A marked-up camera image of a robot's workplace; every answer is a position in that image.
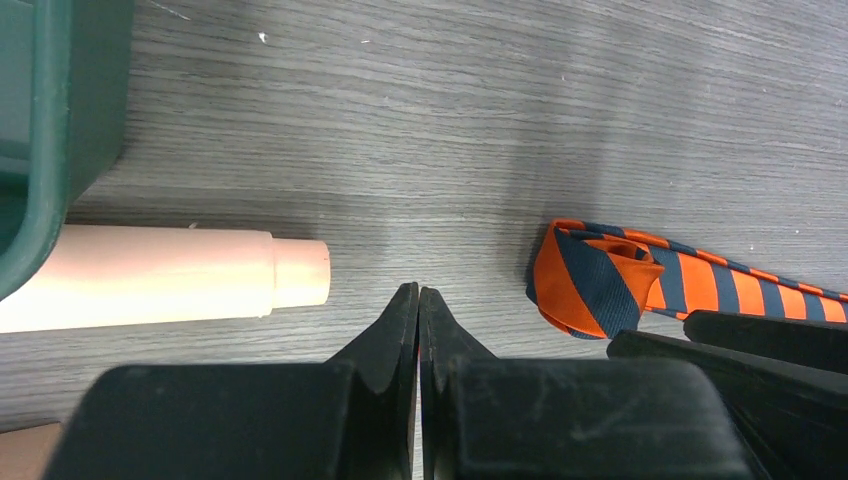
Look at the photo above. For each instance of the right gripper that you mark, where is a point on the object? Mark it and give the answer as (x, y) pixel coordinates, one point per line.
(783, 382)

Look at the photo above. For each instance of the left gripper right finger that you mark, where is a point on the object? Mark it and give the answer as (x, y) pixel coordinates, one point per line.
(486, 417)

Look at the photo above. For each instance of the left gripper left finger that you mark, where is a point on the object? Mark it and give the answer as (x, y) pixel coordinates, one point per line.
(349, 417)

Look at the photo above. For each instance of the orange navy striped tie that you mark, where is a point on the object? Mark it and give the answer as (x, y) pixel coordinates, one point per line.
(594, 281)

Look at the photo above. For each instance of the wooden cylinder peg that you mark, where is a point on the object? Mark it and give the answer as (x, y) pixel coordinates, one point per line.
(102, 276)

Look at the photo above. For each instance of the small wooden cube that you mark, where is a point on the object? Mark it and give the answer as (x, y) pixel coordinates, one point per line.
(25, 453)

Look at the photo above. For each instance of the green compartment tray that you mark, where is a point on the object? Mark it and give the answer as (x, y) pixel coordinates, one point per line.
(64, 89)

